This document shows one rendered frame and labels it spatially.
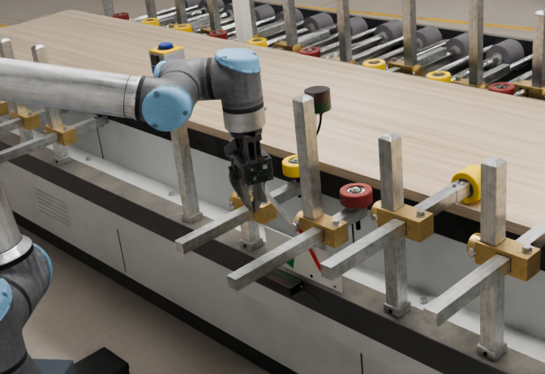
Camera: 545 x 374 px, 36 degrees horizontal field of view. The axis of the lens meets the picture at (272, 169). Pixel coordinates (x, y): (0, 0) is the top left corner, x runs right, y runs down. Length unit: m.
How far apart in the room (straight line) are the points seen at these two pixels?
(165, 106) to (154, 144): 1.26
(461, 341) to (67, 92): 0.97
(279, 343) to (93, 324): 0.90
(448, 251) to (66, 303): 1.92
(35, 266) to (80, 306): 1.43
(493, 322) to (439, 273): 0.38
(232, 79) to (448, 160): 0.72
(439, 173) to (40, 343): 1.81
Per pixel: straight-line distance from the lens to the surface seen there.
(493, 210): 1.63
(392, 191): 1.78
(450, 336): 1.88
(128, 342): 3.22
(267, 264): 1.87
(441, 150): 2.26
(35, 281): 2.08
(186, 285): 3.07
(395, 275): 1.88
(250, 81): 1.73
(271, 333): 2.77
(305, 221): 2.01
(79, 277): 3.71
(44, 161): 3.08
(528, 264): 1.64
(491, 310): 1.75
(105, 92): 1.65
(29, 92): 1.69
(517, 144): 2.29
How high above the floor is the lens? 1.80
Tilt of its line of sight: 24 degrees down
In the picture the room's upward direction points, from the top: 6 degrees counter-clockwise
